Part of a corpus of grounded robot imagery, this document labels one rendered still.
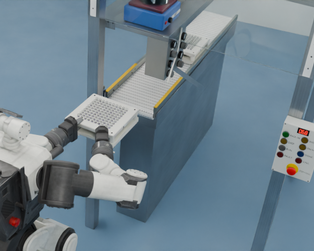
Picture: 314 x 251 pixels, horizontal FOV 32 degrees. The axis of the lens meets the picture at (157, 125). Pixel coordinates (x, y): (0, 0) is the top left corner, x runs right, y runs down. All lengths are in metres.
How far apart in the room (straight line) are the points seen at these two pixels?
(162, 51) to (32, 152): 0.89
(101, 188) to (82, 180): 0.07
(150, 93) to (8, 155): 1.16
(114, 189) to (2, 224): 0.38
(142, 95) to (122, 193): 1.04
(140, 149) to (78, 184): 1.27
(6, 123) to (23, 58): 3.15
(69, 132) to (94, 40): 0.48
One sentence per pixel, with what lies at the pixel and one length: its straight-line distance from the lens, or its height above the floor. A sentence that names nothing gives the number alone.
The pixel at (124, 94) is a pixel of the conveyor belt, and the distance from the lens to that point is 2.84.
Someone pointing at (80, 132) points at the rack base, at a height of 0.96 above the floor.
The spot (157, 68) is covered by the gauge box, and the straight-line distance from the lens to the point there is 2.56.
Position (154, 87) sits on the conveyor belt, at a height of 0.89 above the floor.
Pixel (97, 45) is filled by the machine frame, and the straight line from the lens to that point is 2.59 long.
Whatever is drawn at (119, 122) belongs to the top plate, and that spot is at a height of 1.01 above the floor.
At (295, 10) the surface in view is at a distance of 2.17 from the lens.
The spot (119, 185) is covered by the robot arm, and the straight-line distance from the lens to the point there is 1.88.
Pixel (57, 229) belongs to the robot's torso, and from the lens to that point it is 2.39.
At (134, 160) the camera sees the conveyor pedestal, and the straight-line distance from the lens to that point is 3.11.
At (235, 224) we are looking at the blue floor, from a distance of 3.48.
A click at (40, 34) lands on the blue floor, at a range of 5.40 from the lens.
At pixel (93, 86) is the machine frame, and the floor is 0.99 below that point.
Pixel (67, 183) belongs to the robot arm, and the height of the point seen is 1.22.
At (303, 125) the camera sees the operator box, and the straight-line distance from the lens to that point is 2.34.
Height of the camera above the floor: 2.42
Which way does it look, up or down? 35 degrees down
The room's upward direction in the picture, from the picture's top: 6 degrees clockwise
